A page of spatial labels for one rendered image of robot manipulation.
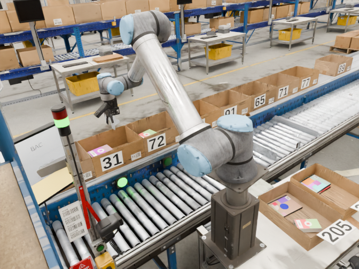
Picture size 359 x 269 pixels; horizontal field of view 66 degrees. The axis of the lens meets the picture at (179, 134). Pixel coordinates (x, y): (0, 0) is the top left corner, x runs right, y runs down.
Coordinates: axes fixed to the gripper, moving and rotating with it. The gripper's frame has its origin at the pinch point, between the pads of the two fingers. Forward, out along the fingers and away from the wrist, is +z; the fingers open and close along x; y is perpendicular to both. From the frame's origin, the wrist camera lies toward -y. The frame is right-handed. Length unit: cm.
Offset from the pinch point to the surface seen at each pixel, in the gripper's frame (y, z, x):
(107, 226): -36, 10, -74
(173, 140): 46, 25, -8
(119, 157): -0.4, 21.3, -8.3
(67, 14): 114, -38, 444
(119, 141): 13.2, 26.2, 20.6
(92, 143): -8.9, 19.2, 20.7
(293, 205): 70, 40, -102
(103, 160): -11.9, 18.5, -8.3
